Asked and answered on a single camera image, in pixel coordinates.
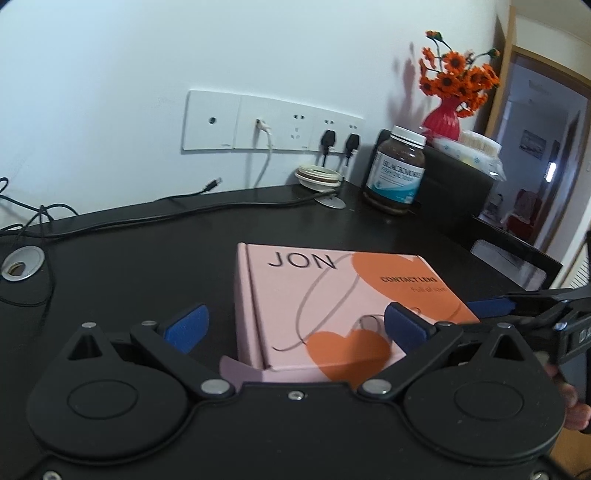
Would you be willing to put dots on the wooden door frame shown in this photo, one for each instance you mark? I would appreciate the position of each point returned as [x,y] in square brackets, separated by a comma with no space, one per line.
[501,74]

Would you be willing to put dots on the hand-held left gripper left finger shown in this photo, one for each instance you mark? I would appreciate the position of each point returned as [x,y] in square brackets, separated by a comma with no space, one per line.
[187,325]

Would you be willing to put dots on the orange artificial flowers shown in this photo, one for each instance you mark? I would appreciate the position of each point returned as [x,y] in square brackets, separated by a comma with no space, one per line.
[450,81]

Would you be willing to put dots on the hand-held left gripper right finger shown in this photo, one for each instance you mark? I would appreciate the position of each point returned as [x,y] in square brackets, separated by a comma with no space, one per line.
[406,330]

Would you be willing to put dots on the black desktop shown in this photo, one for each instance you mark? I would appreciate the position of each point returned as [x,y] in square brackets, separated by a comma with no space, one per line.
[138,267]

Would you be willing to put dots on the cotton swab pack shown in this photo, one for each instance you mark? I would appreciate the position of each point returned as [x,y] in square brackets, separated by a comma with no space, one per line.
[475,147]

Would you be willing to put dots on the white wall socket panel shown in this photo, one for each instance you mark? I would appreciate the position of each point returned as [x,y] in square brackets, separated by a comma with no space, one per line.
[203,138]

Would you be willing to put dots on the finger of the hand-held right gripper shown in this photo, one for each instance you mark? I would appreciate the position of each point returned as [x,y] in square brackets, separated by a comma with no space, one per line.
[491,307]
[535,323]

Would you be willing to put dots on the black desktop cabinet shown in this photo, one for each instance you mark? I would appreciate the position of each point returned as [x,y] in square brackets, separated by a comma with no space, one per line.
[452,194]

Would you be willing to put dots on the person's right hand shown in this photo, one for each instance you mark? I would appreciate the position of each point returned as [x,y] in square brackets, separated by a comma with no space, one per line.
[572,406]

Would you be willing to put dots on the red ribbed vase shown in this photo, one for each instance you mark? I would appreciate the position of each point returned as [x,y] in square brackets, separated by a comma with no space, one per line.
[441,122]

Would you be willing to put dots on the silver desk grommet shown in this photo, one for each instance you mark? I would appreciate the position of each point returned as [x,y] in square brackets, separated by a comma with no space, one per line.
[331,202]
[32,253]

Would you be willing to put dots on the black organizer tray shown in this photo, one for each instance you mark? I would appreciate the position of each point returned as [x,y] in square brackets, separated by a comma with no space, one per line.
[554,274]

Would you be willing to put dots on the black power plug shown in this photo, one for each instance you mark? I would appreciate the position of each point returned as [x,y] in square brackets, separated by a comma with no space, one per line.
[328,138]
[352,142]

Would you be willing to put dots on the brown supplement bottle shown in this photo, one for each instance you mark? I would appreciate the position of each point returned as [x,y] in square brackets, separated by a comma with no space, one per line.
[395,180]

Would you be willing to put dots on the pink cardboard box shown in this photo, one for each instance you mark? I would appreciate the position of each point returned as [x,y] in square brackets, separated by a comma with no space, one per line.
[286,295]

